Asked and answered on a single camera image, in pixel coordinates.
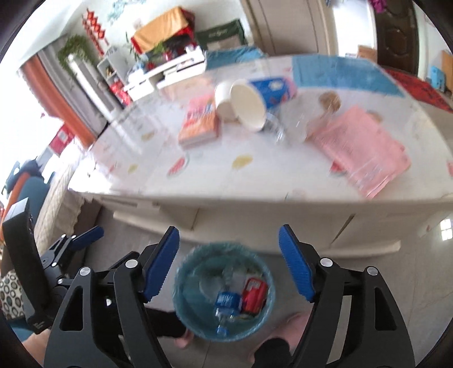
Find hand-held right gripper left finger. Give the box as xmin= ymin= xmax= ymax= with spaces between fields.
xmin=42 ymin=226 xmax=181 ymax=368

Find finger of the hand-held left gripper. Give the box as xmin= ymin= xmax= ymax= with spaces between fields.
xmin=48 ymin=226 xmax=105 ymax=264
xmin=95 ymin=251 xmax=141 ymax=280

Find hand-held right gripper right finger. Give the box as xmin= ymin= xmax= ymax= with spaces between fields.
xmin=278 ymin=224 xmax=416 ymax=368

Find red drink can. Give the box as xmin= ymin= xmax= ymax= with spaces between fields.
xmin=241 ymin=278 xmax=269 ymax=314

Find crushed clear plastic bottle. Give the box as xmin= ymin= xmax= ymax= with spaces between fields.
xmin=221 ymin=265 xmax=248 ymax=294

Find round bin with blue bag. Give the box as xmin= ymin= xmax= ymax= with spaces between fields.
xmin=172 ymin=241 xmax=277 ymax=342

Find blue label plastic bottle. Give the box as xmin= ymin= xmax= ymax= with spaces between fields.
xmin=212 ymin=289 xmax=243 ymax=337

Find pink plastic bag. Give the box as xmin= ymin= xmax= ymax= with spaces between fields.
xmin=308 ymin=106 xmax=413 ymax=199

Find orange snack packet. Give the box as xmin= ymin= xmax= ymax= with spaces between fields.
xmin=178 ymin=95 xmax=221 ymax=149

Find brown round biscuit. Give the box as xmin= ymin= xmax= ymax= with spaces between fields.
xmin=319 ymin=91 xmax=342 ymax=112

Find blue instant noodle bowl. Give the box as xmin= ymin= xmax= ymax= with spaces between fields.
xmin=230 ymin=76 xmax=298 ymax=133

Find white paper cup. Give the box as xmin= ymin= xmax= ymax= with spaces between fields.
xmin=214 ymin=81 xmax=238 ymax=123

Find person's left forearm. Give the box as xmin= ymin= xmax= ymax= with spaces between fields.
xmin=22 ymin=331 xmax=49 ymax=368

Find circle pattern cushion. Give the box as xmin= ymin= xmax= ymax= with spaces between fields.
xmin=0 ymin=273 xmax=25 ymax=320

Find beige woven blanket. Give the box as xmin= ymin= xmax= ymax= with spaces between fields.
xmin=35 ymin=166 xmax=87 ymax=248

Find person's left leg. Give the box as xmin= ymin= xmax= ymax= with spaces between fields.
xmin=145 ymin=307 xmax=196 ymax=349

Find person's leg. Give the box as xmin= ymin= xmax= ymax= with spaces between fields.
xmin=252 ymin=313 xmax=313 ymax=368
xmin=145 ymin=307 xmax=196 ymax=349

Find white table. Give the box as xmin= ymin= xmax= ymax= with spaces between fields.
xmin=67 ymin=55 xmax=453 ymax=257

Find blue sofa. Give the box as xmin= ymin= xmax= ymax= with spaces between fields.
xmin=5 ymin=161 xmax=51 ymax=216

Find person's right leg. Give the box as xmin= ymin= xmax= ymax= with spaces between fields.
xmin=252 ymin=313 xmax=313 ymax=368

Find red box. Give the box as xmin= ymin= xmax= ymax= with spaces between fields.
xmin=50 ymin=124 xmax=74 ymax=156

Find orange curtain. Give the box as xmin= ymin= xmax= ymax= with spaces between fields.
xmin=19 ymin=56 xmax=98 ymax=147

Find stack of red boxes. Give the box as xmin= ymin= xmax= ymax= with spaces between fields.
xmin=109 ymin=80 xmax=134 ymax=107

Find white standing air conditioner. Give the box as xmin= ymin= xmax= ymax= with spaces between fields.
xmin=69 ymin=55 xmax=124 ymax=123

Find white shelf cabinet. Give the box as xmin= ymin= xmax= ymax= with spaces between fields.
xmin=97 ymin=46 xmax=134 ymax=103

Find white TV stand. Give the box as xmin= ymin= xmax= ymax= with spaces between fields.
xmin=122 ymin=50 xmax=208 ymax=101

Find hanging green plant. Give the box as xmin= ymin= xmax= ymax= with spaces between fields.
xmin=57 ymin=34 xmax=98 ymax=76

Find potted plant in red pot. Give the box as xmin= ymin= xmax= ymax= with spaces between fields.
xmin=145 ymin=42 xmax=171 ymax=70

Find blue grid mat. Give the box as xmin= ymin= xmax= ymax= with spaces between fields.
xmin=291 ymin=55 xmax=406 ymax=99

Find red doormat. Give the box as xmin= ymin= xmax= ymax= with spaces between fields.
xmin=384 ymin=69 xmax=453 ymax=114

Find blue quilted cushion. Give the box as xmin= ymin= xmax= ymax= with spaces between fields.
xmin=205 ymin=46 xmax=266 ymax=70

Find cardboard box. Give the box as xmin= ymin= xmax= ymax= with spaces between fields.
xmin=357 ymin=45 xmax=378 ymax=63

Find orange cloth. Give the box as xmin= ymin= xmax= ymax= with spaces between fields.
xmin=133 ymin=6 xmax=189 ymax=54

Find blue box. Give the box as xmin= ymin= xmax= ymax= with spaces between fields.
xmin=426 ymin=65 xmax=447 ymax=90

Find green folding chair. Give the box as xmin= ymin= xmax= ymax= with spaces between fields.
xmin=196 ymin=19 xmax=248 ymax=52

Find beige door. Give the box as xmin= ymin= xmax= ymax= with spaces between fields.
xmin=244 ymin=0 xmax=331 ymax=57

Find dark brown door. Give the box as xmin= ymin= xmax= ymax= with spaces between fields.
xmin=375 ymin=5 xmax=420 ymax=76

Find red knot wall decoration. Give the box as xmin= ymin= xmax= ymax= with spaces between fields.
xmin=82 ymin=10 xmax=110 ymax=56

